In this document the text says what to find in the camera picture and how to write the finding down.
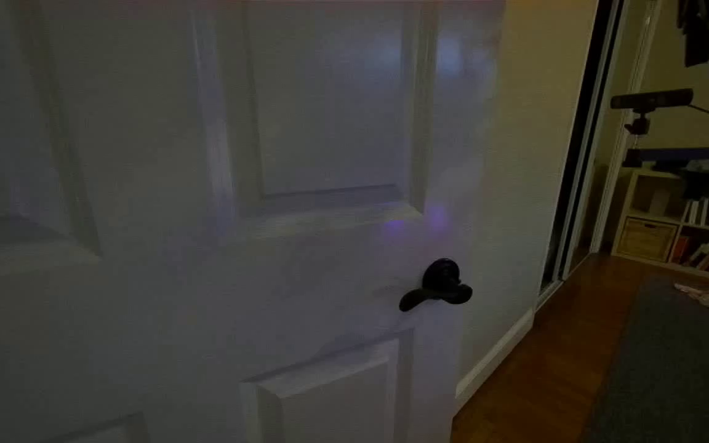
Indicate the white panelled door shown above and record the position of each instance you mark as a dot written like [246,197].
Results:
[166,262]

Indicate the white bookshelf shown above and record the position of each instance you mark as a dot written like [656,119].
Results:
[625,206]

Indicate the grey rug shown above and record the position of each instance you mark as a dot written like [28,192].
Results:
[683,378]

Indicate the black clamp bar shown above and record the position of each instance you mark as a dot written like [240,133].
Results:
[674,156]

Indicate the wicker storage basket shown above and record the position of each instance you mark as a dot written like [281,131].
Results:
[646,239]

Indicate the white baseboard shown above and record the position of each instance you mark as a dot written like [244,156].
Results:
[492,358]

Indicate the black stereo camera on mount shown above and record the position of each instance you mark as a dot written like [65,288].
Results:
[649,100]

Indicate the black sliding door frame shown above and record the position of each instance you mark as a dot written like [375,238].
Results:
[582,138]

